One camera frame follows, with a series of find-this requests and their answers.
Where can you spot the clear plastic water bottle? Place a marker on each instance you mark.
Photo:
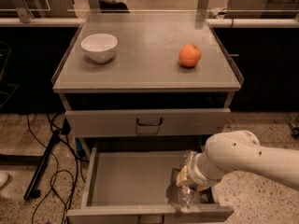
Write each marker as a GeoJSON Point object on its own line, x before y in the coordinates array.
{"type": "Point", "coordinates": [186, 193]}

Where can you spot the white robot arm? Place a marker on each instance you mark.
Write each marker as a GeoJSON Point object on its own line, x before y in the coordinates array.
{"type": "Point", "coordinates": [225, 153]}

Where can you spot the open middle drawer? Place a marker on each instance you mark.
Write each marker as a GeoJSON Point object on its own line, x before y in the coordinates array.
{"type": "Point", "coordinates": [139, 188]}

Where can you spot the grey drawer cabinet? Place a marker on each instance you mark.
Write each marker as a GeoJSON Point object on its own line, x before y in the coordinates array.
{"type": "Point", "coordinates": [146, 73]}

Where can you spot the closed top drawer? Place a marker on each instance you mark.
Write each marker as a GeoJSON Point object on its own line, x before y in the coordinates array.
{"type": "Point", "coordinates": [147, 122]}

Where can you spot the orange fruit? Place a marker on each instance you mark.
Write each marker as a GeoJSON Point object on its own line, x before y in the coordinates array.
{"type": "Point", "coordinates": [189, 55]}

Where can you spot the black floor stand bar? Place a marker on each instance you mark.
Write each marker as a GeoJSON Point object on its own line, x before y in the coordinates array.
{"type": "Point", "coordinates": [32, 191]}

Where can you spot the white ceramic bowl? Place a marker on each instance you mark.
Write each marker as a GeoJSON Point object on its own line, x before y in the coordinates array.
{"type": "Point", "coordinates": [100, 48]}

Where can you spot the white rail counter edge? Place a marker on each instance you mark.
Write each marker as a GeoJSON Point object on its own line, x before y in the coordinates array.
{"type": "Point", "coordinates": [215, 23]}

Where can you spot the grey metal post left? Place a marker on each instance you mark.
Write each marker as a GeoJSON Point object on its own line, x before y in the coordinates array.
{"type": "Point", "coordinates": [24, 14]}

